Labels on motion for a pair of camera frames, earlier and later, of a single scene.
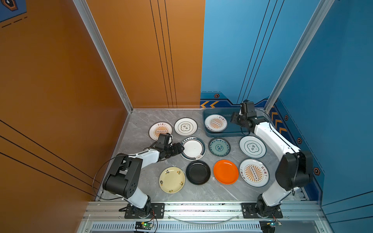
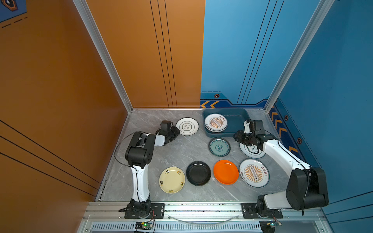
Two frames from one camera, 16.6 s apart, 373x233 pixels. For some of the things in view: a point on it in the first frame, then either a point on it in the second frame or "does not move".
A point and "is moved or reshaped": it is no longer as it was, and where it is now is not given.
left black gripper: x=176 y=152 -> x=177 y=132
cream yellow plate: x=171 y=179 does not move
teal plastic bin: x=232 y=130 does not move
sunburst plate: x=157 y=128 is moved or reshaped
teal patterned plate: x=219 y=146 does not move
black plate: x=197 y=172 does not move
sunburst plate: x=254 y=172 does not move
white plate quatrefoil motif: x=185 y=126 does not move
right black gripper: x=235 y=115 -> x=238 y=137
